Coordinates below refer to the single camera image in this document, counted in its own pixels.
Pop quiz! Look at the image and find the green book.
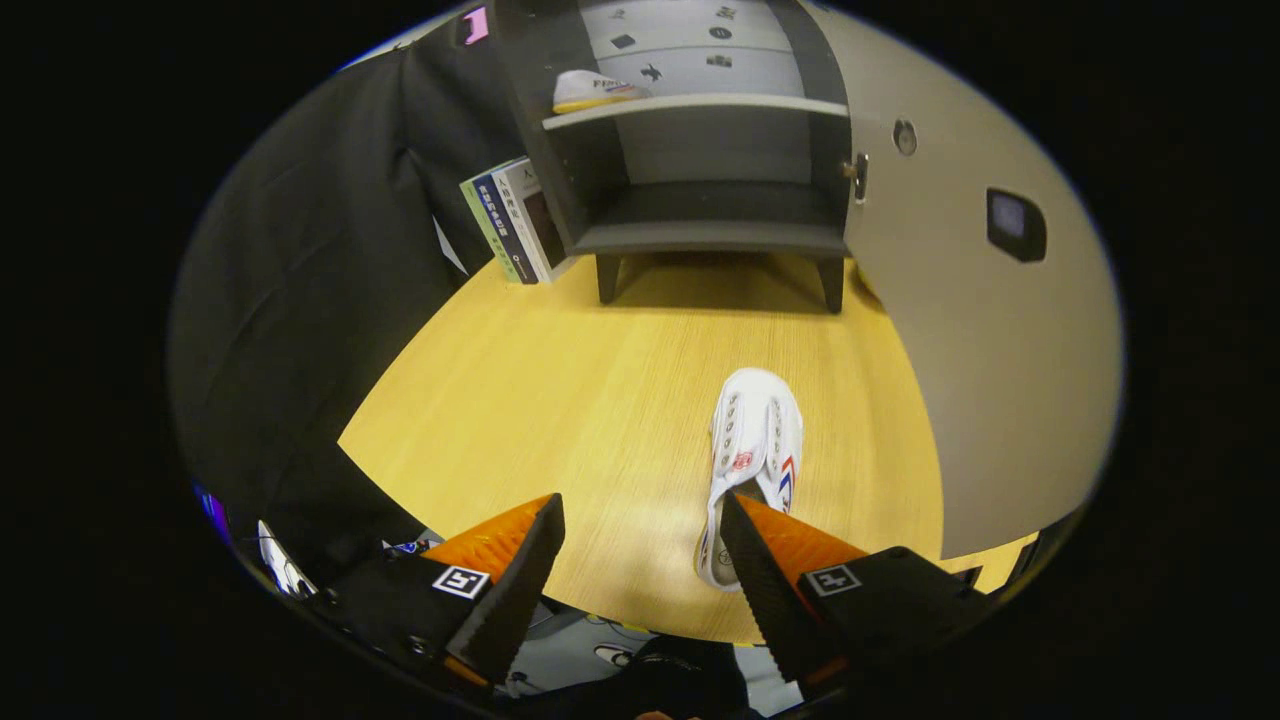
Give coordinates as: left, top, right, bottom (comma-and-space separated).
460, 178, 523, 285

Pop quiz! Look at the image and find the white canvas shoe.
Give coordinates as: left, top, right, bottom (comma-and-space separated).
695, 367, 804, 591
553, 70, 651, 114

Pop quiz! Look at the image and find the beige shoe cabinet door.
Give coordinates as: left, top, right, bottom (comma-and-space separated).
800, 0, 1126, 561

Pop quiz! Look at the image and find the black backdrop cloth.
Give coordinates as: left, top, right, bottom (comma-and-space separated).
168, 5, 526, 591

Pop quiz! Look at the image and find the white book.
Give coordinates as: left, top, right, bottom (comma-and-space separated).
490, 157, 578, 284

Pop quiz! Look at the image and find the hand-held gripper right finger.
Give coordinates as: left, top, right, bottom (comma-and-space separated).
720, 490, 1001, 691

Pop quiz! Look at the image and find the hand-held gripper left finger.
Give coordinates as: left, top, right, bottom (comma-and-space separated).
320, 493, 566, 691

